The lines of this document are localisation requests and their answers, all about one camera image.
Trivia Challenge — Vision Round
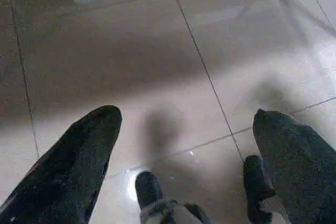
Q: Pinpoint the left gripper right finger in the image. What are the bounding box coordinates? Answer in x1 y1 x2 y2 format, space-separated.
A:
253 109 336 224

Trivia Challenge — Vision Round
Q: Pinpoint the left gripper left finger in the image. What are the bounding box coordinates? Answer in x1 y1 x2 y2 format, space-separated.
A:
0 105 123 224

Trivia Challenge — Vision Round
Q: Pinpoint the black robot foot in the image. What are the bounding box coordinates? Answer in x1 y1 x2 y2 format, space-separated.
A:
243 154 290 224
134 171 212 224

